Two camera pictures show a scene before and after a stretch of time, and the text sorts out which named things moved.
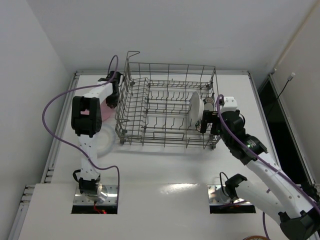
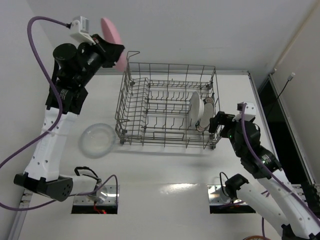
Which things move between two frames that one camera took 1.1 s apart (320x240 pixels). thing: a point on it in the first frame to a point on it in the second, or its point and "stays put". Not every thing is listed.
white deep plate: [196, 109] stays put
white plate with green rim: [209, 105] stays put
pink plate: [106, 111] to [109, 34]
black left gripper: [112, 100] to [108, 52]
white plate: [105, 140] stays put
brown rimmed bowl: [256, 237] stays put
